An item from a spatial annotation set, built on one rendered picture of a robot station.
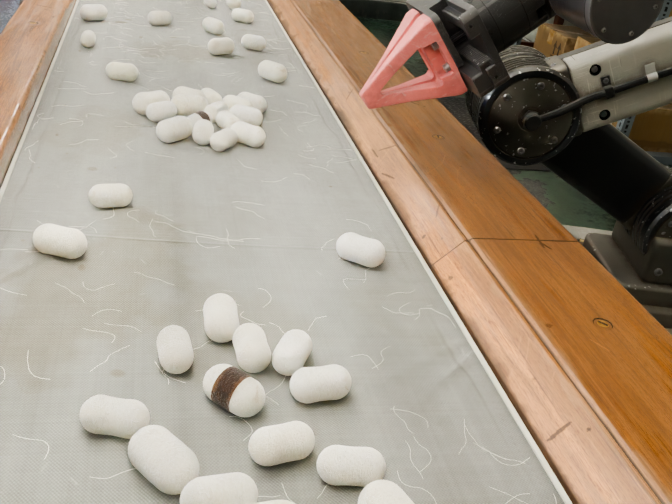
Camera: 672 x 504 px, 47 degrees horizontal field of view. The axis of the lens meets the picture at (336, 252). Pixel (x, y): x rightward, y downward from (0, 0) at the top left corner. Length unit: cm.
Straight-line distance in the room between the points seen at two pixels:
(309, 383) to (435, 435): 7
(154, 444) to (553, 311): 26
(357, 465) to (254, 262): 21
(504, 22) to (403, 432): 34
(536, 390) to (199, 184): 33
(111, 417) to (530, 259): 30
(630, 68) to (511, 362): 62
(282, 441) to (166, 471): 5
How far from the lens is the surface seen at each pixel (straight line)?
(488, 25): 61
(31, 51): 87
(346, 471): 35
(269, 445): 36
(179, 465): 34
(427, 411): 42
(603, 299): 52
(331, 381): 40
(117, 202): 58
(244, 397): 38
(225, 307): 44
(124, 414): 37
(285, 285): 50
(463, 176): 66
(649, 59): 102
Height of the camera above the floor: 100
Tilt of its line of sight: 28 degrees down
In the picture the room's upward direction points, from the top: 9 degrees clockwise
